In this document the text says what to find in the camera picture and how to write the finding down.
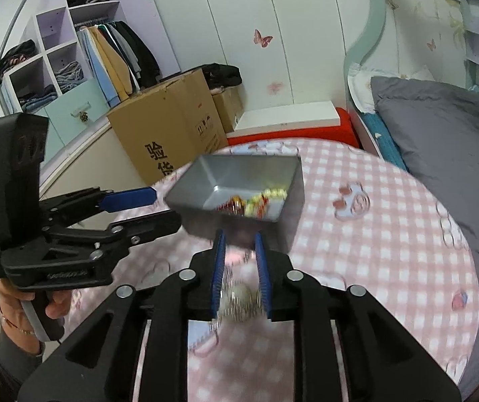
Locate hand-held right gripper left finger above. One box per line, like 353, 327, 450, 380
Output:
17, 229, 227, 402

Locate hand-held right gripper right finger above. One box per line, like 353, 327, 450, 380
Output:
254, 232, 462, 402

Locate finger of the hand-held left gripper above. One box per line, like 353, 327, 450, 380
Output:
49, 210, 182, 261
41, 186, 158, 235

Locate silver bracelet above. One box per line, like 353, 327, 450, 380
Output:
187, 278, 265, 350

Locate pile of bead bracelets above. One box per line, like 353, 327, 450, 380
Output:
218, 188, 287, 219

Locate grey metal tin box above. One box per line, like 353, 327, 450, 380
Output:
164, 154, 306, 252

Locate person's left forearm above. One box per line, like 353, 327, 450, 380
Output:
0, 316, 47, 390

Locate person's left hand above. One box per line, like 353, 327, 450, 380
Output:
0, 281, 73, 323

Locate teal drawer cabinet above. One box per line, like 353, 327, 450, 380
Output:
45, 79, 112, 149

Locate folded blue jeans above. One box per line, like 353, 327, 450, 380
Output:
17, 86, 58, 112

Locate large cardboard box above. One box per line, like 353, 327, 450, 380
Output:
106, 68, 228, 187

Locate round table, pink checked cloth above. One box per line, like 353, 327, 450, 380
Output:
131, 140, 479, 402

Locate dark folded clothes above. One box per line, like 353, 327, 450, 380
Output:
0, 40, 37, 78

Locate small cardboard box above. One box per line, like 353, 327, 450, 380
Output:
211, 86, 245, 132

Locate row of hanging clothes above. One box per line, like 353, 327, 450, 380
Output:
76, 20, 160, 107

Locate red stool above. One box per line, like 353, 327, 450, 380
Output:
227, 108, 361, 148

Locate black bag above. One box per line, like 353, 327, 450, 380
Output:
202, 63, 243, 88

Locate lilac cubby shelf unit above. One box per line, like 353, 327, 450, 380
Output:
1, 0, 123, 105

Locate white board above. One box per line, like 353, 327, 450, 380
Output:
234, 101, 343, 132

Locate lilac cabinet door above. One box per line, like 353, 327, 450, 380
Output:
110, 0, 182, 78

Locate teal blanket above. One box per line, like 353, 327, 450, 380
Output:
361, 111, 410, 172

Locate white wardrobe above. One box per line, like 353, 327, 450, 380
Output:
141, 0, 374, 110

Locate white pillow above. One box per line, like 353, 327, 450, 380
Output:
346, 62, 376, 114

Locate grey bed blanket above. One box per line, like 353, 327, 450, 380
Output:
369, 76, 479, 398

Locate flower print bed panel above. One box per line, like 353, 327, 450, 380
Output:
384, 0, 475, 84

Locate red wrist string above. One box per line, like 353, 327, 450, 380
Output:
0, 314, 36, 336

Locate teal bunk bed frame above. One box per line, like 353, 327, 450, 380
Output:
342, 0, 388, 72

